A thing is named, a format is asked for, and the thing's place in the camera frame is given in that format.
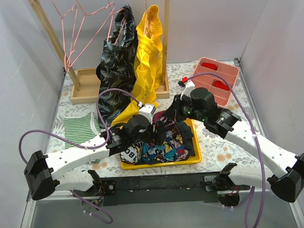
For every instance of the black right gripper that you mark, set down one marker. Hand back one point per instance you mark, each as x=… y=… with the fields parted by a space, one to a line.
x=177 y=108

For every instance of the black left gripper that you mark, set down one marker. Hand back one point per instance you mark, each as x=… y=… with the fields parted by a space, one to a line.
x=157 y=130

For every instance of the colourful comic print shorts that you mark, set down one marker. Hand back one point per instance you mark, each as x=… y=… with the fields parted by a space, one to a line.
x=172 y=149

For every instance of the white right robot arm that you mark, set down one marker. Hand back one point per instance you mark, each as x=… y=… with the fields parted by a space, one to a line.
x=282 y=171

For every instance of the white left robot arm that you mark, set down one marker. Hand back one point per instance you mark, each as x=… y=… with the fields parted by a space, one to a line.
x=47 y=173

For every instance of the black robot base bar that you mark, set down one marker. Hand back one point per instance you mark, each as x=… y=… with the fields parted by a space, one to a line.
x=153 y=189

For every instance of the dark leaf print shorts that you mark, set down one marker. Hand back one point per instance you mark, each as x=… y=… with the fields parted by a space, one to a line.
x=116 y=69

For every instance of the yellow shorts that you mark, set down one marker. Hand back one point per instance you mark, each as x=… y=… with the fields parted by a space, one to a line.
x=148 y=61

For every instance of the pink hanger with yellow shorts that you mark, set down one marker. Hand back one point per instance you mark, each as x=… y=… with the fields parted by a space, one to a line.
x=146 y=23

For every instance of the pink divided organiser box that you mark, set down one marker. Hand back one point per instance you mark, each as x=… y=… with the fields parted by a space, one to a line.
x=212 y=81

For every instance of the red cloth middle compartment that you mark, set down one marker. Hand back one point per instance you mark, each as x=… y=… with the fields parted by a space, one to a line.
x=221 y=85

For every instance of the red cloth compartment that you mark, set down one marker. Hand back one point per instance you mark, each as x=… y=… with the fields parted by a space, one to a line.
x=209 y=65
x=221 y=85

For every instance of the dark navy garment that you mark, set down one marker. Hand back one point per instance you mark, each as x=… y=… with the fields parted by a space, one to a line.
x=186 y=138

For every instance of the red cloth upper compartment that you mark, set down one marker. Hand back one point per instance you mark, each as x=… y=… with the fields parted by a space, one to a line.
x=209 y=65

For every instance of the floral table cloth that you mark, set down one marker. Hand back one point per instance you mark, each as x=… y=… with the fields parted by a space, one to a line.
x=215 y=151

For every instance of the yellow plastic tray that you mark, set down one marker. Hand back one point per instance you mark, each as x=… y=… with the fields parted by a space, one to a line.
x=193 y=159

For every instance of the green striped shirt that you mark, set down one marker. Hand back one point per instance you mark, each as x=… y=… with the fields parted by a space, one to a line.
x=81 y=129

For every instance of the wooden clothes rack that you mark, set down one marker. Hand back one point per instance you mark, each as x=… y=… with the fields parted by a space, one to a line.
x=86 y=85

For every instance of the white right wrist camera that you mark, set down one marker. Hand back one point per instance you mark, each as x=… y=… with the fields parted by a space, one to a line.
x=188 y=86

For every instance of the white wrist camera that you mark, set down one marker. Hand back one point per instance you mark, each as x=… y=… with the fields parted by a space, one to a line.
x=188 y=86
x=147 y=110

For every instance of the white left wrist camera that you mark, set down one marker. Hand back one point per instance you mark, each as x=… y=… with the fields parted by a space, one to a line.
x=147 y=110

